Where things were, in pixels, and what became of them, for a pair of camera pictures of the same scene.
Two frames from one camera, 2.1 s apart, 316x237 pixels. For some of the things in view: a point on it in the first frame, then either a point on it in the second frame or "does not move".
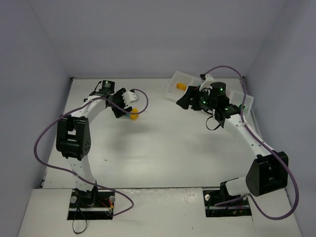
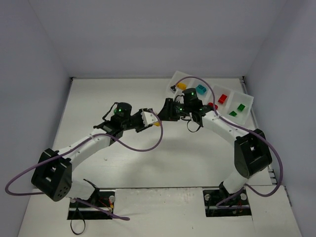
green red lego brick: x=240 y=106 does not move
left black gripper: x=119 y=104 to x=139 y=119
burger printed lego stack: x=180 y=86 does not move
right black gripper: x=194 y=98 to x=169 y=111
